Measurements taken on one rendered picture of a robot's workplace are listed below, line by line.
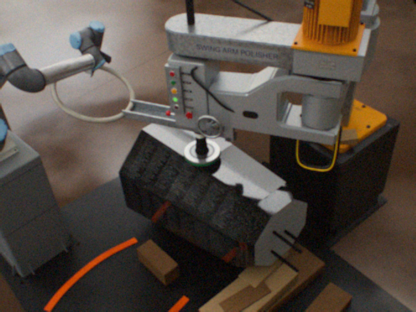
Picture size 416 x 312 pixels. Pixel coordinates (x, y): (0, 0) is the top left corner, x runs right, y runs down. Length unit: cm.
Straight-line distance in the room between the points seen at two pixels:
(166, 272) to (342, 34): 186
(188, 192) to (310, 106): 94
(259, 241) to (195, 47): 109
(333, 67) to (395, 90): 291
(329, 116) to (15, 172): 182
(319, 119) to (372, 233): 144
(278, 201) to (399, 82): 279
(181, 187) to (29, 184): 94
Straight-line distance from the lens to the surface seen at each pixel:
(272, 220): 277
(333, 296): 327
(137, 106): 303
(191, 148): 299
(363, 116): 342
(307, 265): 336
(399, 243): 373
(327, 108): 246
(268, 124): 257
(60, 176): 433
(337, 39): 225
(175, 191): 303
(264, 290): 309
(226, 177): 287
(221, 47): 239
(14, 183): 322
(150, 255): 340
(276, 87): 243
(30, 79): 250
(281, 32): 241
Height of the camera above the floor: 278
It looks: 41 degrees down
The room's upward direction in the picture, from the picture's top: 4 degrees counter-clockwise
